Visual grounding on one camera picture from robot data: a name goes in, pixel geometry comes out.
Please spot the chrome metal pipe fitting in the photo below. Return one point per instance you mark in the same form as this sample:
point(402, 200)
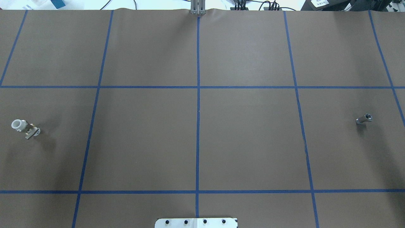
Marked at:
point(364, 118)

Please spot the teal box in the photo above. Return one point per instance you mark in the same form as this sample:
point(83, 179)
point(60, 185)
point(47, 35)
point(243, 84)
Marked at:
point(58, 3)

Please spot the black cable cluster left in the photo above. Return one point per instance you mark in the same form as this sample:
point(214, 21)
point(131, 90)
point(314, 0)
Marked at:
point(239, 5)

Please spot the black equipment with label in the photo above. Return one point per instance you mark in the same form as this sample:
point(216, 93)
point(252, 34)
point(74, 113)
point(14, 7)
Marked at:
point(354, 5)

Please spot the black cable cluster right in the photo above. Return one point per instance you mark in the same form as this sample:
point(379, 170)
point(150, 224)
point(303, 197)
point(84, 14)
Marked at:
point(284, 5)

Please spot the grey aluminium camera post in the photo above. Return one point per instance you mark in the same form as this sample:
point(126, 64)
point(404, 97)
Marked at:
point(197, 7)

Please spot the black cable cluster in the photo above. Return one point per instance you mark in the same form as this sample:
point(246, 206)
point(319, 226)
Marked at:
point(239, 5)
point(284, 5)

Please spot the brown table mat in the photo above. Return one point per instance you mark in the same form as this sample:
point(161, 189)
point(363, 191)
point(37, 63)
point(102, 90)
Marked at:
point(151, 114)

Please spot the white brass PPR valve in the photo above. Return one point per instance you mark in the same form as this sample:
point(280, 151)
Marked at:
point(30, 130)

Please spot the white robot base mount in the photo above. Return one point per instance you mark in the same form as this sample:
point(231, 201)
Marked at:
point(196, 223)

